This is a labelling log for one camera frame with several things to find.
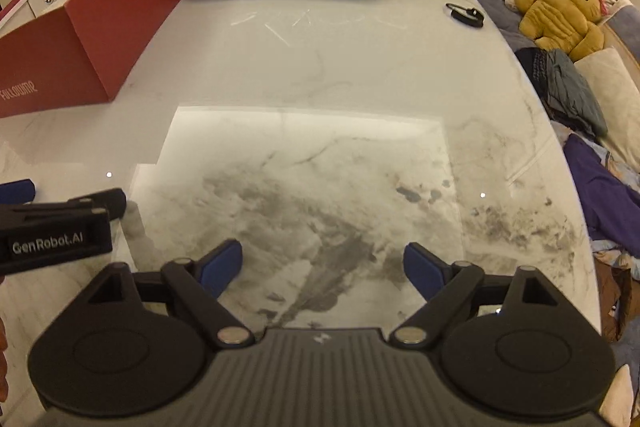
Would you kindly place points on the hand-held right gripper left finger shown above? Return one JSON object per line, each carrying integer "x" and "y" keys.
{"x": 222, "y": 264}

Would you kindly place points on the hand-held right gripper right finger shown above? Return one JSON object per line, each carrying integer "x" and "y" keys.
{"x": 422, "y": 269}

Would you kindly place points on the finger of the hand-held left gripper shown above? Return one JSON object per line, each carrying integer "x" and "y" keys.
{"x": 105, "y": 202}
{"x": 17, "y": 192}

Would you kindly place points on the red cardboard box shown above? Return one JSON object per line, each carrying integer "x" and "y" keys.
{"x": 75, "y": 22}

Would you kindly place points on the purple cloth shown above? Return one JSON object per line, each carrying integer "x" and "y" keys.
{"x": 595, "y": 187}

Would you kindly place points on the brown cloth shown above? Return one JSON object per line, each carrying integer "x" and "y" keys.
{"x": 615, "y": 302}

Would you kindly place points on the grey clothes pile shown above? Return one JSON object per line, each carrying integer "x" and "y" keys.
{"x": 565, "y": 92}

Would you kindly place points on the black key fob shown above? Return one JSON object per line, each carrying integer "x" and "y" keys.
{"x": 470, "y": 18}

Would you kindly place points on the beige cushion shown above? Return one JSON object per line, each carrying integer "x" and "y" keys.
{"x": 612, "y": 97}

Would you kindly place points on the yellow muscular cat plush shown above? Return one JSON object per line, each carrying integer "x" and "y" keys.
{"x": 550, "y": 17}

